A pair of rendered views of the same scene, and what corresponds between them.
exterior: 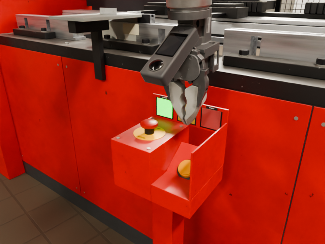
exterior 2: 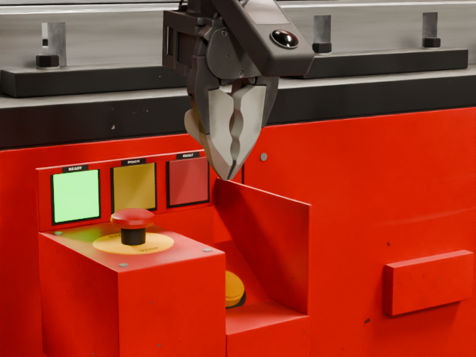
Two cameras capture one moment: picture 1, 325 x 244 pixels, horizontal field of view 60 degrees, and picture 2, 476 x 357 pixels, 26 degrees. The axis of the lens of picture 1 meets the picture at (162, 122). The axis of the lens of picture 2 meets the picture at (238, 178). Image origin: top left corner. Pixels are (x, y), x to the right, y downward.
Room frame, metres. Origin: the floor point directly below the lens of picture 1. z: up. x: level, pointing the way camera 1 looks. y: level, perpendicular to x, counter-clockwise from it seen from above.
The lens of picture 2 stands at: (0.15, 0.82, 1.02)
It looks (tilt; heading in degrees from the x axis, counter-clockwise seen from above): 11 degrees down; 292
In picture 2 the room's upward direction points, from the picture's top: straight up
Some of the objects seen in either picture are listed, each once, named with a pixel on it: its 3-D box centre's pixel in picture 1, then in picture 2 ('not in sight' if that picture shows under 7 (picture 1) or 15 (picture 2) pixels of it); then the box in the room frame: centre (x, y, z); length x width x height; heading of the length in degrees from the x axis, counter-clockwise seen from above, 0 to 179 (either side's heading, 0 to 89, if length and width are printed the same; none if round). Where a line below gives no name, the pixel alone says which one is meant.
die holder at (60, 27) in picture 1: (48, 25); not in sight; (1.49, 0.58, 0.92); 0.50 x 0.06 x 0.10; 53
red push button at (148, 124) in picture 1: (149, 128); (133, 230); (0.57, 0.03, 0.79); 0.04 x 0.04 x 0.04
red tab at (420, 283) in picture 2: not in sight; (429, 282); (0.42, -0.59, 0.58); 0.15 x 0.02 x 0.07; 53
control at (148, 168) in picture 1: (169, 148); (173, 265); (0.55, -0.02, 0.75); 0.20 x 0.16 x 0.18; 56
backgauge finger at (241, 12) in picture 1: (219, 11); not in sight; (1.10, -0.21, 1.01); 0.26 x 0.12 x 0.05; 143
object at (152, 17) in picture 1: (132, 17); not in sight; (1.15, 0.12, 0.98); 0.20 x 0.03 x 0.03; 53
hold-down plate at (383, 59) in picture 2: not in sight; (378, 61); (0.51, -0.63, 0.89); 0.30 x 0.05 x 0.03; 53
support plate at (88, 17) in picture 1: (97, 16); not in sight; (1.04, 0.23, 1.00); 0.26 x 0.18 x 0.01; 143
